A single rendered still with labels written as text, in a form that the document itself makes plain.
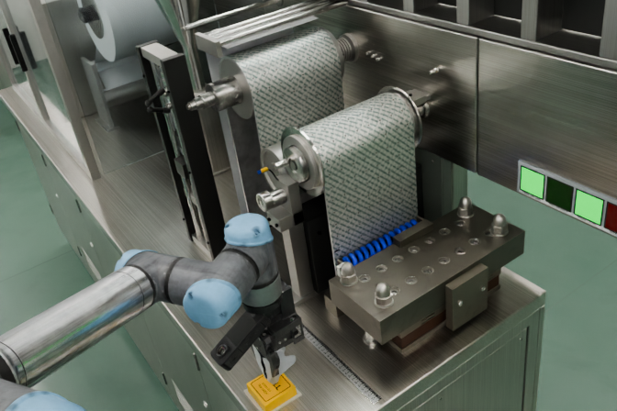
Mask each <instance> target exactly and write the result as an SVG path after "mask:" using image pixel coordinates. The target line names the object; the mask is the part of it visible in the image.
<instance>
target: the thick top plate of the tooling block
mask: <svg viewBox="0 0 617 411"><path fill-rule="evenodd" d="M472 206H473V211H474V215H473V216H472V217H470V218H461V217H459V216H458V215H457V211H458V207H457V208H456V209H454V210H453V211H451V212H449V213H447V214H446V215H444V216H442V217H440V218H438V219H436V220H434V221H433V222H432V223H433V230H432V231H430V232H429V233H427V234H425V235H423V236H422V237H420V238H418V239H416V240H414V241H412V242H411V243H410V244H408V245H406V246H404V247H403V248H399V247H398V246H396V245H395V244H392V245H390V246H389V247H387V248H385V249H383V250H381V251H379V252H378V253H376V254H375V255H373V256H371V257H369V258H367V259H366V260H364V261H361V262H360V263H358V264H356V265H354V269H355V272H356V276H357V277H358V283H357V284H356V285H353V286H343V285H342V284H341V283H340V279H341V277H340V276H338V275H337V276H335V277H333V278H331V279H330V280H329V286H330V292H331V302H332V303H333V304H334V305H336V306H337V307H338V308H339V309H340V310H342V311H343V313H344V314H345V315H347V316H348V317H349V318H350V319H351V320H353V321H354V322H355V323H356V324H357V325H358V326H360V327H361V328H362V329H363V330H365V331H366V332H367V333H368V334H369V335H370V336H372V337H373V338H374V339H375V340H377V341H378V342H379V343H380V344H381V345H383V344H385V343H386V342H388V341H389V340H391V339H393V338H394V337H395V336H397V335H398V334H400V333H401V332H403V331H404V330H406V329H407V328H409V327H411V326H413V325H414V324H416V323H417V322H419V321H420V320H422V319H423V318H425V317H426V316H428V315H429V314H431V313H432V312H434V311H435V310H437V309H438V308H440V307H441V306H443V305H445V286H446V285H447V284H448V283H450V282H451V281H452V280H454V279H456V278H457V277H459V276H460V275H462V274H464V273H465V272H467V271H469V270H470V269H472V268H474V267H475V266H477V265H478V264H479V263H482V264H484V265H486V266H487V267H488V276H490V275H491V274H492V273H493V272H495V271H497V270H498V269H500V268H502V267H503V266H505V265H506V264H508V263H509V262H511V261H513V260H514V259H516V258H517V257H519V256H521V255H522V254H523V253H524V238H525V230H523V229H521V228H518V227H516V226H514V225H512V224H511V223H509V222H507V221H506V223H507V224H508V231H509V233H508V234H507V235H506V236H504V237H496V236H493V235H492V234H491V233H490V229H491V222H493V217H494V215H493V214H491V213H489V212H488V211H486V210H484V209H482V208H480V207H478V206H476V205H473V204H472ZM379 283H386V284H387V285H388V286H389V288H390V292H391V294H392V298H393V300H394V304H393V306H391V307H389V308H385V309H382V308H378V307H377V306H376V305H375V299H376V297H375V292H376V287H377V285H378V284H379Z"/></svg>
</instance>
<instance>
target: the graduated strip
mask: <svg viewBox="0 0 617 411"><path fill-rule="evenodd" d="M302 326H303V331H304V336H305V339H306V340H307V341H308V342H309V343H310V344H311V345H312V346H313V347H314V348H315V349H316V350H317V351H318V352H319V353H320V354H322V355H323V356H324V357H325V358H326V359H327V360H328V361H329V362H330V363H331V364H332V365H333V366H334V367H335V368H336V369H337V370H338V371H339V372H340V373H341V374H342V375H343V376H344V377H345V378H346V379H347V380H348V381H349V382H350V383H351V384H352V385H354V386H355V387H356V388H357V389H358V390H359V391H360V392H361V393H362V394H363V395H364V396H365V397H366V398H367V399H368V400H369V401H370V402H371V403H372V404H373V405H375V404H376V403H377V402H379V401H380V400H382V399H383V398H382V397H381V396H380V395H379V394H378V393H377V392H376V391H375V390H374V389H373V388H372V387H370V386H369V385H368V384H367V383H366V382H365V381H364V380H363V379H362V378H361V377H360V376H359V375H358V374H357V373H356V372H354V371H353V370H352V369H351V368H350V367H349V366H348V365H347V364H346V363H345V362H344V361H343V360H342V359H341V358H340V357H338V356H337V355H336V354H335V353H334V352H333V351H332V350H331V349H330V348H329V347H328V346H327V345H326V344H325V343H324V342H323V341H321V340H320V339H319V338H318V337H317V336H316V335H315V334H314V333H313V332H312V331H311V330H310V329H309V328H308V327H307V326H305V325H304V324H303V323H302Z"/></svg>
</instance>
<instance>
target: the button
mask: <svg viewBox="0 0 617 411"><path fill-rule="evenodd" d="M247 388H248V392H249V393H250V395H251V396H252V397H253V398H254V400H255V401H256V402H257V403H258V405H259V406H260V407H261V408H262V410H263V411H272V410H274V409H275V408H277V407H278V406H280V405H282V404H283V403H284V402H286V401H287V400H289V399H290V398H292V397H293V396H295V395H297V390H296V387H295V385H293V384H292V383H291V381H290V380H289V379H288V378H287V377H286V376H285V375H284V374H283V373H282V374H281V375H280V377H279V381H278V383H276V384H271V383H269V382H268V381H267V379H265V378H264V374H262V375H260V376H258V377H257V378H255V379H253V380H252V381H250V382H248V383H247Z"/></svg>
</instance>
